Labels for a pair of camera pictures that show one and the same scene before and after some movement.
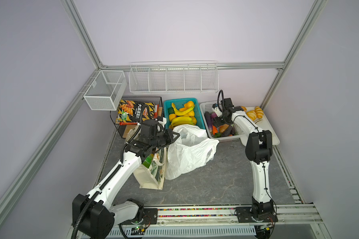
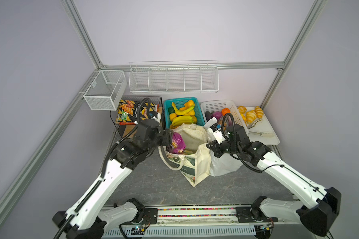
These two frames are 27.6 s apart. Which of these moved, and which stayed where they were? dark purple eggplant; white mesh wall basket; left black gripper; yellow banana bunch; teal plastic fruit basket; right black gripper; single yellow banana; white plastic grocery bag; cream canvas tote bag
Moved: white plastic grocery bag; right black gripper; cream canvas tote bag
Stayed: white mesh wall basket; single yellow banana; dark purple eggplant; teal plastic fruit basket; left black gripper; yellow banana bunch
